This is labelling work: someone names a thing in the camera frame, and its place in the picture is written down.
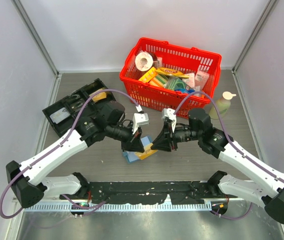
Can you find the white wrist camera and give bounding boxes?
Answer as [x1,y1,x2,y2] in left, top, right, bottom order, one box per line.
[132,105,149,134]
[161,108,177,132]

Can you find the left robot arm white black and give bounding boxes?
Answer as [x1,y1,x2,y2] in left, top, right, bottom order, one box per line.
[6,101,149,209]

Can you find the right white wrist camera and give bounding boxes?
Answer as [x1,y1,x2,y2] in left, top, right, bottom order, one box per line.
[161,108,177,132]

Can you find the blue leather card holder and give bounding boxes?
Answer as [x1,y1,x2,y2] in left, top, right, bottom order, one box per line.
[122,135,152,164]

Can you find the yellow orange box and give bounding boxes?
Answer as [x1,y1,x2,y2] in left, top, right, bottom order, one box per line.
[138,67,168,88]

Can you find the pink white packet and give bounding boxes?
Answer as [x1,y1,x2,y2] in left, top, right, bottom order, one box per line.
[194,70,210,89]

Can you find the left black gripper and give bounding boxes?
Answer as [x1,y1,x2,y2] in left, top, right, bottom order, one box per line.
[106,122,145,153]

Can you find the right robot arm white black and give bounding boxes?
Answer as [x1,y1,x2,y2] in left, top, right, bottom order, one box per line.
[152,108,284,225]

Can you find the black compartment tray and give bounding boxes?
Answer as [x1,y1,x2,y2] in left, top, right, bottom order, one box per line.
[43,78,116,137]

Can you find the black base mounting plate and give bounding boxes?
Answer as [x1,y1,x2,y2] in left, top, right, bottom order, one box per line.
[67,181,227,205]

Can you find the white tape roll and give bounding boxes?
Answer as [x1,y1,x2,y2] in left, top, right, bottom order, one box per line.
[135,51,155,72]

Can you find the yellow chips bag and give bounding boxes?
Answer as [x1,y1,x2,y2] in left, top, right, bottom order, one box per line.
[155,67,189,79]

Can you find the white card in tray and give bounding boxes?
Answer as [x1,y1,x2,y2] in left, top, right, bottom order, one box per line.
[50,107,70,124]

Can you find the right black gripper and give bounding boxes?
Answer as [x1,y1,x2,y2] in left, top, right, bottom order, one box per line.
[151,120,201,152]

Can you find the green lotion bottle white cap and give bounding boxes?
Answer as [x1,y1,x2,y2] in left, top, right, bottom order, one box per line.
[209,91,237,120]

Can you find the white slotted cable duct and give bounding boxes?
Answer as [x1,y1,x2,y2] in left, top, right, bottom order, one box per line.
[25,201,212,212]

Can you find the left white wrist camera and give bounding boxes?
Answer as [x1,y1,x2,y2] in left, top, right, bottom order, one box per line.
[132,105,149,134]

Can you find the green patterned packet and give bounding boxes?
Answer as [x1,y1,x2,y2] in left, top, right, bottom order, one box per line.
[164,76,195,94]

